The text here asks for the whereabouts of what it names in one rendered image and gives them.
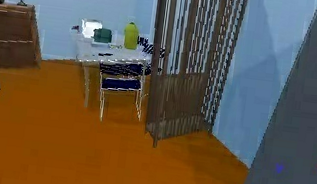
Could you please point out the blue sticker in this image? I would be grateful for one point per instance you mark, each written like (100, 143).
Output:
(278, 168)

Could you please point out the white box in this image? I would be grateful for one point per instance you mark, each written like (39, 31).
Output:
(90, 28)

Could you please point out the brown slatted wooden cabinet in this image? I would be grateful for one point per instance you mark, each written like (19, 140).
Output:
(189, 67)

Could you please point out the brown wooden chest of drawers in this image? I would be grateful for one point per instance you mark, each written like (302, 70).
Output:
(2, 35)

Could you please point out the yellow green bottle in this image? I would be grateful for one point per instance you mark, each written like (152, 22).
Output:
(131, 36)

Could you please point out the white desk table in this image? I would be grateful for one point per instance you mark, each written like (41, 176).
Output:
(87, 51)

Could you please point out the black white striped cloth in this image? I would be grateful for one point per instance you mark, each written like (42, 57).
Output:
(148, 47)

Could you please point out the dark blue chair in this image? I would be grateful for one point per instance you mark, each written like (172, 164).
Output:
(120, 83)

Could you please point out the dark green box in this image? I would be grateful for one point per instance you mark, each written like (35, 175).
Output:
(102, 35)

